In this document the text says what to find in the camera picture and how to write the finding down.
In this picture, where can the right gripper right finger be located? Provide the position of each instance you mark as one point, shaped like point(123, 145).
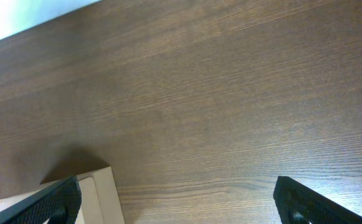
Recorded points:
point(297, 203)

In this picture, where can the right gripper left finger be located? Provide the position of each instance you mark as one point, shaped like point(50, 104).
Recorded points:
point(58, 203)

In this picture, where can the brown cardboard box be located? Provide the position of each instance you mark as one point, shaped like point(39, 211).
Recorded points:
point(100, 200)

